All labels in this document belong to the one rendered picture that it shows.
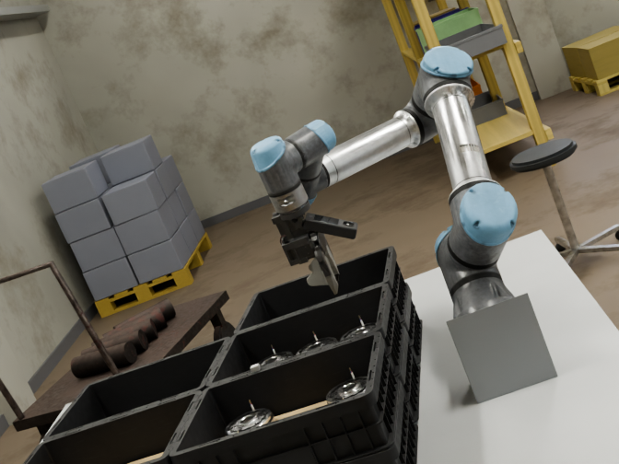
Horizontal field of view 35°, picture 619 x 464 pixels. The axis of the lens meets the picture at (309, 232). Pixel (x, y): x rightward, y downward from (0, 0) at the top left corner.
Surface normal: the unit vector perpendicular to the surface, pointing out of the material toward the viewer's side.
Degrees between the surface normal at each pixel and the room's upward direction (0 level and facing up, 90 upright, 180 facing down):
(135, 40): 90
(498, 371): 90
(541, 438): 0
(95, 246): 90
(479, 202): 55
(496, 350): 90
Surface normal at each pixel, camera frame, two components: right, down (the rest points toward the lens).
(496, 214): 0.14, -0.48
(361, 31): -0.04, 0.25
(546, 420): -0.37, -0.90
